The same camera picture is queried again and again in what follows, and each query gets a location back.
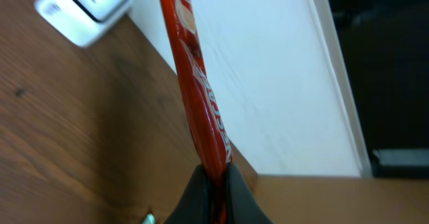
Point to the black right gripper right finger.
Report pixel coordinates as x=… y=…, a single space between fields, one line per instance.
x=242 y=208

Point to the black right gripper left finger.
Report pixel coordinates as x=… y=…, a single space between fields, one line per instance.
x=194 y=207

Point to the red Nescafe coffee stick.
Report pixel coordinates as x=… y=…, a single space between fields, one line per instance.
x=206 y=126

